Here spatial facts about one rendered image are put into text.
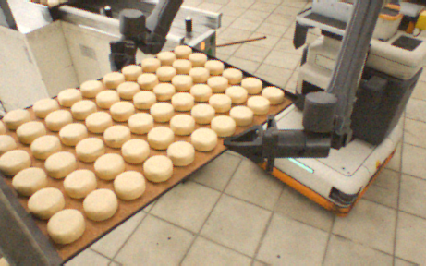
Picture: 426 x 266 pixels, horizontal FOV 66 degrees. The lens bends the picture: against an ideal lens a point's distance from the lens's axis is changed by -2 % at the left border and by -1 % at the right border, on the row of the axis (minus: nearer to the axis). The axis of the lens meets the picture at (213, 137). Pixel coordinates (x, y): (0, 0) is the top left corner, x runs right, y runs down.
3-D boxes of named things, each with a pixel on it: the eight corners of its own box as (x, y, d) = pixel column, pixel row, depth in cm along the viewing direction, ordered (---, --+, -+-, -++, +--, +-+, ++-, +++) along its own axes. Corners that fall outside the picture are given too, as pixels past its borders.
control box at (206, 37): (181, 78, 144) (179, 49, 134) (210, 55, 159) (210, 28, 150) (188, 80, 142) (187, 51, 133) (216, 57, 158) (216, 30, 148)
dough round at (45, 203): (60, 190, 54) (57, 182, 53) (68, 211, 51) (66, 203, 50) (29, 202, 52) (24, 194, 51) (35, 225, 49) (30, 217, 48)
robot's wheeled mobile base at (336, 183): (305, 113, 235) (312, 83, 218) (394, 156, 202) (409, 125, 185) (245, 162, 198) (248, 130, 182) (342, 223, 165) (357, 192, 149)
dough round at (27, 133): (48, 139, 64) (45, 132, 62) (20, 147, 62) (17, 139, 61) (44, 126, 67) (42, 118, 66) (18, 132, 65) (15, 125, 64)
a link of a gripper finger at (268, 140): (223, 164, 64) (271, 164, 64) (224, 136, 59) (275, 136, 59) (222, 142, 69) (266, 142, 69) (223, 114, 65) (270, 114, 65)
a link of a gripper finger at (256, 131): (223, 173, 65) (270, 173, 65) (223, 145, 61) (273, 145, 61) (222, 150, 70) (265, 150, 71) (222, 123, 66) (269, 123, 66)
